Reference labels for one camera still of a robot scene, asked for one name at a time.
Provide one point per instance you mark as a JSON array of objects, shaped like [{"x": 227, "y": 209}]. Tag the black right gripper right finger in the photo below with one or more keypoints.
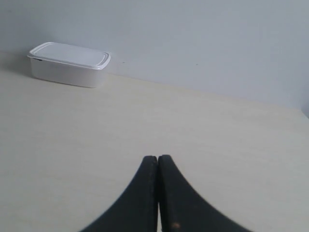
[{"x": 182, "y": 209}]

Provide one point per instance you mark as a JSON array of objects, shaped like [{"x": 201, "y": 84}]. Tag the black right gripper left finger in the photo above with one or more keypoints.
[{"x": 136, "y": 210}]

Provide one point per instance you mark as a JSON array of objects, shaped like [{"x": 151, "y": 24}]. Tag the white lidded plastic container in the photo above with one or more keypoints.
[{"x": 69, "y": 64}]

